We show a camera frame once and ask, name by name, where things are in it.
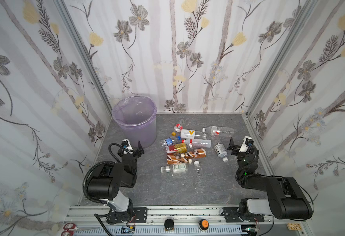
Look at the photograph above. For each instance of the brown coffee bottle lower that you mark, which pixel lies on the brown coffee bottle lower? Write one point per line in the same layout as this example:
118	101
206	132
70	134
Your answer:
177	159

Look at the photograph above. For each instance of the clear bottle red white label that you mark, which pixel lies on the clear bottle red white label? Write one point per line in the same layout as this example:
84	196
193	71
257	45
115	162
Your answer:
218	131

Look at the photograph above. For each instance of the brown coffee bottle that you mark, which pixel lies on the brown coffee bottle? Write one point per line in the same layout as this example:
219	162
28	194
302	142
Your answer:
177	159
196	153

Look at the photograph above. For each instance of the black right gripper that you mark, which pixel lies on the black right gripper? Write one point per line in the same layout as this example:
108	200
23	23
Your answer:
239	149

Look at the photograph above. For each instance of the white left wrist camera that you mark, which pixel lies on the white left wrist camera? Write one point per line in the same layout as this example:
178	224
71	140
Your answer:
127	148

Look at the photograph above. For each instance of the red handled scissors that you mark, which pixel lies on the red handled scissors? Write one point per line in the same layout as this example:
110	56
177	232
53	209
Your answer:
69	229

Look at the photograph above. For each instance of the small bottle red white cap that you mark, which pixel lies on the small bottle red white cap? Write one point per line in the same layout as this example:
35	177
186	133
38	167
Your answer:
178	128

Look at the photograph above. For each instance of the brown coffee bottle upper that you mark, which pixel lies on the brown coffee bottle upper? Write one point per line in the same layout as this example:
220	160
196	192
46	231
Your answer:
196	153

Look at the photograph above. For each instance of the black knob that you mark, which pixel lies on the black knob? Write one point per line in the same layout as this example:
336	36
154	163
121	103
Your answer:
168	224

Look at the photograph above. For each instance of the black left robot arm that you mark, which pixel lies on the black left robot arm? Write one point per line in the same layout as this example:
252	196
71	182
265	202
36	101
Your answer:
103	181

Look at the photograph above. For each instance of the clear bottle green label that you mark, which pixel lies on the clear bottle green label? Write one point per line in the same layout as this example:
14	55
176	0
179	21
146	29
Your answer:
175	168

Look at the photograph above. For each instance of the clear bottle blue white label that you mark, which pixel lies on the clear bottle blue white label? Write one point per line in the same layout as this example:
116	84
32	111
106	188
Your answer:
221	152

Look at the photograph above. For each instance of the clear unlabelled bottle white cap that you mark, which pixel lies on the clear unlabelled bottle white cap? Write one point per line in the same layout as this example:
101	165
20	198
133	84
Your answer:
199	174

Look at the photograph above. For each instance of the small wooden tag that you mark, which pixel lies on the small wooden tag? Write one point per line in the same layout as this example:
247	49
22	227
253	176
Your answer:
294	227

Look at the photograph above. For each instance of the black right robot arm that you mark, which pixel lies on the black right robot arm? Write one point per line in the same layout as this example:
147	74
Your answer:
285	198

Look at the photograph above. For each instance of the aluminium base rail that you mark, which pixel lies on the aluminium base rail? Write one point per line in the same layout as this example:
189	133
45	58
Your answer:
186	223

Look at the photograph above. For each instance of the purple lined waste bin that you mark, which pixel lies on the purple lined waste bin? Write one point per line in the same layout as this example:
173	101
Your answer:
136	116

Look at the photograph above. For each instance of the orange knob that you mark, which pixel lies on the orange knob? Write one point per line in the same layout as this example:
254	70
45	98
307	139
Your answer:
204	224

